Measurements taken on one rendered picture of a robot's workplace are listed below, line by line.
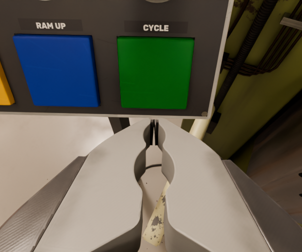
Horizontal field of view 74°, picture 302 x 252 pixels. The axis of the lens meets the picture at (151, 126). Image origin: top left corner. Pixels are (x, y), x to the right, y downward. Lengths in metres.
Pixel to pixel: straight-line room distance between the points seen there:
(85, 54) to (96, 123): 1.18
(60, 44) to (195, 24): 0.13
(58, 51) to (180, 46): 0.12
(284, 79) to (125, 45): 0.45
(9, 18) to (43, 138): 1.23
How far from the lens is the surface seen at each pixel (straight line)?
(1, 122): 1.66
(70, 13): 0.23
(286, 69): 0.57
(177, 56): 0.21
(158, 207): 0.54
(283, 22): 0.48
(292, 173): 0.53
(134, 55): 0.21
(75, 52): 0.22
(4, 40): 0.26
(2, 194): 1.44
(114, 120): 0.54
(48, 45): 0.23
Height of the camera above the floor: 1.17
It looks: 62 degrees down
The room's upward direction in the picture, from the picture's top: 1 degrees clockwise
